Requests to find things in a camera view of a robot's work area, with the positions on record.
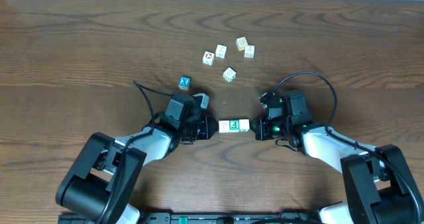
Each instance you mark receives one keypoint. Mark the green Z letter block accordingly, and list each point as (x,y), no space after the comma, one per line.
(244,125)

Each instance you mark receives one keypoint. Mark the wooden block with brown drawing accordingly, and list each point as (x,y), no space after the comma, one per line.
(224,126)

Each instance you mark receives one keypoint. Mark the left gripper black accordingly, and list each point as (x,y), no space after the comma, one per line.
(213,127)

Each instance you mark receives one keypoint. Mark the plain wooden picture block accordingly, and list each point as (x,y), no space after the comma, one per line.
(249,51)

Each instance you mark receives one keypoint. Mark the green E letter block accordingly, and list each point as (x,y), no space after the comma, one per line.
(234,126)

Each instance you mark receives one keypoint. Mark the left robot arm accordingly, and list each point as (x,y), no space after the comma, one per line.
(101,180)

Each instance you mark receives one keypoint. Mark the wooden umbrella picture block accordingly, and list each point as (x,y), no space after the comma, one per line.
(221,51)

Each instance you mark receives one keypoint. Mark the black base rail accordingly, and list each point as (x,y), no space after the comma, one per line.
(224,218)

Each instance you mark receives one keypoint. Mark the wooden block with green ring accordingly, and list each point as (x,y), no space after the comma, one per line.
(229,74)

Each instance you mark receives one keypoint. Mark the yellow edged wooden block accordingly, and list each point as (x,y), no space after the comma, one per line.
(241,43)

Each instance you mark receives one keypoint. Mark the wooden block with red circle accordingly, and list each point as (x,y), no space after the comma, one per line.
(208,58)

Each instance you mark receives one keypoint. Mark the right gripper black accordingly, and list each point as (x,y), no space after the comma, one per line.
(256,130)

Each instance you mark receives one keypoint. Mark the blue X letter block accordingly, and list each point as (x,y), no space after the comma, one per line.
(184,83)

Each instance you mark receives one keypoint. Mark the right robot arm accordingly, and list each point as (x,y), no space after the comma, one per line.
(378,183)

